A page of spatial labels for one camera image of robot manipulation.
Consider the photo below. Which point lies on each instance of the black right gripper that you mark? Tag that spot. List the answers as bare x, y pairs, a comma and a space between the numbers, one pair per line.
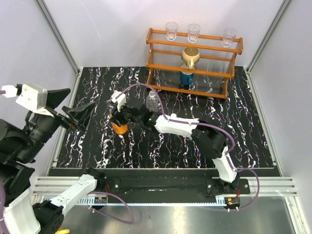
117, 116

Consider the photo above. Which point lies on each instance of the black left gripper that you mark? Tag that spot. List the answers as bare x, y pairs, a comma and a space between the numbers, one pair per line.
82, 114

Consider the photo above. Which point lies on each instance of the orange juice bottle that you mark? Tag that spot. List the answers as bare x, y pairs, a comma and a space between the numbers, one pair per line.
120, 130

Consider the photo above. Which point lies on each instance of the clear plastic bottle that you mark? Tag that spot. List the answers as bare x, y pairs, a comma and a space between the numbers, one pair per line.
152, 101

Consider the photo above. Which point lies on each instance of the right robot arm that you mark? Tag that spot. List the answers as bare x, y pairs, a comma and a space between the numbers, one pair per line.
214, 142

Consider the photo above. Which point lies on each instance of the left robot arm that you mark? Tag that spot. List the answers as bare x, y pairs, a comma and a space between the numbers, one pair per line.
19, 147

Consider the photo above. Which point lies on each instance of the blue ceramic mug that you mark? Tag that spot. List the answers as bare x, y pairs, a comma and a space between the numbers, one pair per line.
186, 78

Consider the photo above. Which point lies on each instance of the beige ceramic mug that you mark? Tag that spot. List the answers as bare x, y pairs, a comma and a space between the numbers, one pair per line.
190, 57

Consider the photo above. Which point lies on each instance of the clear drinking glass left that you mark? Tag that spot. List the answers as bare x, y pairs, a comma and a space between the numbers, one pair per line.
171, 31

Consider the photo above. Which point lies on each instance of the clear drinking glass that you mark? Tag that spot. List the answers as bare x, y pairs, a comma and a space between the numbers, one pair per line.
171, 31
193, 32
229, 35

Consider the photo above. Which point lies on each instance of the orange wooden shelf rack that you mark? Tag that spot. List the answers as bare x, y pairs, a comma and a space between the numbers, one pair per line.
203, 68

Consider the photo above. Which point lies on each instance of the clear drinking glass middle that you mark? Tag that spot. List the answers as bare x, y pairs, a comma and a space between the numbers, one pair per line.
193, 32

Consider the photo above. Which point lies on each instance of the cream yellow mug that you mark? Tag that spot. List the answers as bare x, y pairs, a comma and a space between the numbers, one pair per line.
65, 231

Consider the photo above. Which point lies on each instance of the clear drinking glass right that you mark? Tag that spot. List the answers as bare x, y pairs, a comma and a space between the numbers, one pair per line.
229, 35

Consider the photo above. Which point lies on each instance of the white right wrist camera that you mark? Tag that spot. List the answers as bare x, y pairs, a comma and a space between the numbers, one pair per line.
119, 99

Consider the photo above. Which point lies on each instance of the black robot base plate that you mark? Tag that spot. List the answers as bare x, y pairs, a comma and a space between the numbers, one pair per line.
168, 185

